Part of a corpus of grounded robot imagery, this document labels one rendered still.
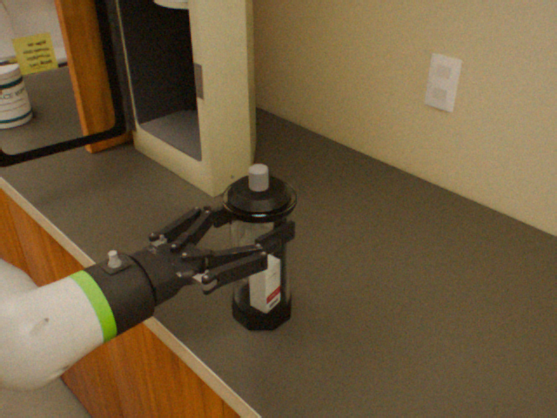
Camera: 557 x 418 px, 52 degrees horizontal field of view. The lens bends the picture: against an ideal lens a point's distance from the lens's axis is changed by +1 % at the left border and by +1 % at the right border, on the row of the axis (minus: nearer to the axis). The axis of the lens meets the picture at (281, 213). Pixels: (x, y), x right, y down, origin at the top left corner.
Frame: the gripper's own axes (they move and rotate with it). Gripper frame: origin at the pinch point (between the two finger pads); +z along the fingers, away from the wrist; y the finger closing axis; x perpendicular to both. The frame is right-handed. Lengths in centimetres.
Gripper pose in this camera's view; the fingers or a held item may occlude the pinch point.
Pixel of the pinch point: (258, 221)
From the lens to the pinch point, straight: 84.0
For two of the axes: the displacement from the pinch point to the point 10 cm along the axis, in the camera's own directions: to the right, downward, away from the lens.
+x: 0.0, 8.3, 5.6
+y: -6.8, -4.1, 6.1
